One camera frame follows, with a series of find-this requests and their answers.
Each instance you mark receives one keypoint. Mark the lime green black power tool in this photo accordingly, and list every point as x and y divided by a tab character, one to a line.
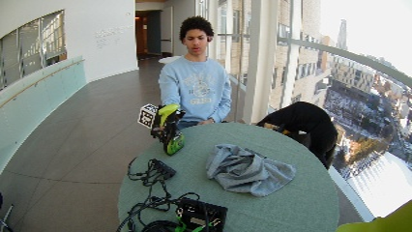
175	144

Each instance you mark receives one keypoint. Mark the white marker cube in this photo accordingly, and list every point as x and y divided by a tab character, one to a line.
147	115

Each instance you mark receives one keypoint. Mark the the person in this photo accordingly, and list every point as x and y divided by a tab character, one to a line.
195	87

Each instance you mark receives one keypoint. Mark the small black adapter box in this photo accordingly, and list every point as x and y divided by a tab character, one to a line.
163	168

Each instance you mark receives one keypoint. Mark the wooden chair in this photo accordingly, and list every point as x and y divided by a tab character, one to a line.
274	126

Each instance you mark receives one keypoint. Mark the white round table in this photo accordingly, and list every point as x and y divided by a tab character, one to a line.
168	59

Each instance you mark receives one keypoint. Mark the crumpled grey cloth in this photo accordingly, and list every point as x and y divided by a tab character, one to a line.
247	170

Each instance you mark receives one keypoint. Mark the black jacket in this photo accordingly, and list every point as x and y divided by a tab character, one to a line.
307	127

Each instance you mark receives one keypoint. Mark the dark doorway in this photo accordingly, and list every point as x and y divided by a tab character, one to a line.
148	34

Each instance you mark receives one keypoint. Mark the black electronics box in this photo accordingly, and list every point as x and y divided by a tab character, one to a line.
202	213

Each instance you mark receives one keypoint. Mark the round green table cover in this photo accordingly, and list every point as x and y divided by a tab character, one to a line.
275	206

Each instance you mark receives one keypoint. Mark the grey window railing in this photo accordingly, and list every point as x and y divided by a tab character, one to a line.
356	56

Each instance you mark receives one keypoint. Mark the metal stand leg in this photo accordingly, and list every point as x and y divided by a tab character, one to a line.
6	216

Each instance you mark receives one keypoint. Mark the yellow-green object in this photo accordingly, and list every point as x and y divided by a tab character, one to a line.
380	222

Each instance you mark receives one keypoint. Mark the wooden wall handrail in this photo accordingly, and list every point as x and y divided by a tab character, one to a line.
39	82

